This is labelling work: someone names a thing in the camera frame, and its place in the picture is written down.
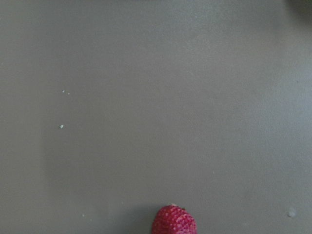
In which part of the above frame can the red strawberry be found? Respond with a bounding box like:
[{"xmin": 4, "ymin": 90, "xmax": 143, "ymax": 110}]
[{"xmin": 151, "ymin": 204, "xmax": 197, "ymax": 234}]

